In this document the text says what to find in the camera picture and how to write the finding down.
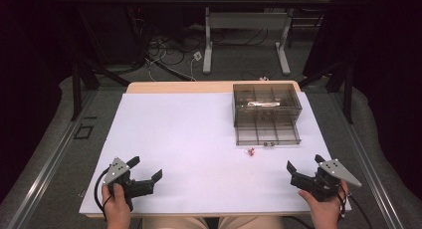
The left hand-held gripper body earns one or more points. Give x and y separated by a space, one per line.
117 174

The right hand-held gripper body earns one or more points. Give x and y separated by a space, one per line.
326 185

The person's right hand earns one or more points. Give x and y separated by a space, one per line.
326 214

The person's left hand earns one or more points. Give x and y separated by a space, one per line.
116 209

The clear grey divided drawer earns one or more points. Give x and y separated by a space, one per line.
267 132

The small red and white trinket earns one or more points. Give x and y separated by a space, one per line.
250 152

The white table sheet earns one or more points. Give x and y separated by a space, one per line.
185 139

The person's left leg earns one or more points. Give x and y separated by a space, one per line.
175 223

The person's leg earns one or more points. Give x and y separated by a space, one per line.
250 223
175 223

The person's right leg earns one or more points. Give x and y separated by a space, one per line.
250 223

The pale slim item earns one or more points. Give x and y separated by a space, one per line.
263 104

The black metal stand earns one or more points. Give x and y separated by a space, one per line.
343 89
79 86

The clear grey drawer cabinet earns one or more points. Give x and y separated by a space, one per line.
265 98

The white power adapter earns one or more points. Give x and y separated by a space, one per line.
197 55

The white desk with legs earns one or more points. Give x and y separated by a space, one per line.
245 21

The metal floor rail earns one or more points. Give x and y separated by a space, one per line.
43 176
371 169

